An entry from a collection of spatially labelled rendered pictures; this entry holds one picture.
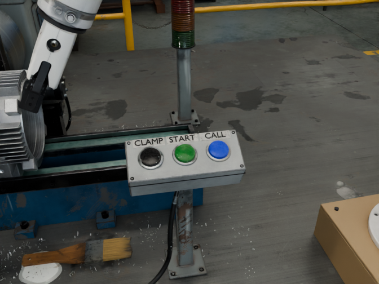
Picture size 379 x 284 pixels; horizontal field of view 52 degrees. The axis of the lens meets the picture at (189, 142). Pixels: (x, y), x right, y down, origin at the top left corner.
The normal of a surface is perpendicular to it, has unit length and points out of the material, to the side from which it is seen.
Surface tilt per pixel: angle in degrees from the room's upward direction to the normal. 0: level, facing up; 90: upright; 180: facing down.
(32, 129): 43
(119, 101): 0
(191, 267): 0
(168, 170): 25
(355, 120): 0
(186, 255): 90
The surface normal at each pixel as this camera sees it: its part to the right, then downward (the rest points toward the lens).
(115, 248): 0.02, -0.82
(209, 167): 0.07, -0.51
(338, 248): -0.98, 0.12
